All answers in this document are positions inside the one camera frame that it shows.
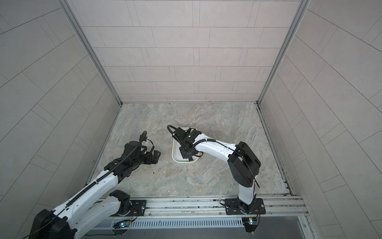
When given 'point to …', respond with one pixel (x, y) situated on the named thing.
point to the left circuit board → (124, 223)
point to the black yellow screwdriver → (190, 159)
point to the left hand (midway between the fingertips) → (156, 151)
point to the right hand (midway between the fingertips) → (187, 154)
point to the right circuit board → (250, 223)
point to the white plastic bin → (176, 153)
